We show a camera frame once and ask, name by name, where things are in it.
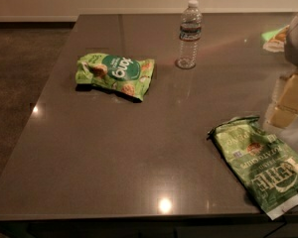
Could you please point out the green and orange snack bag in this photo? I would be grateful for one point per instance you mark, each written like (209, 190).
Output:
(274, 41)

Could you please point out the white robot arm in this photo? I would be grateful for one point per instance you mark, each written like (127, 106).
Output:
(290, 132)

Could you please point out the clear plastic water bottle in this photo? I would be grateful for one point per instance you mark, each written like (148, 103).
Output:
(189, 35)

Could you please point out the green jalapeno chip bag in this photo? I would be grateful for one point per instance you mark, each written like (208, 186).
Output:
(265, 165)

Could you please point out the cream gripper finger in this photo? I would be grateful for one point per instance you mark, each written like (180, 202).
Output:
(283, 109)

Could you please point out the green rice chip bag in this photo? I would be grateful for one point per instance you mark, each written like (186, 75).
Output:
(128, 76)

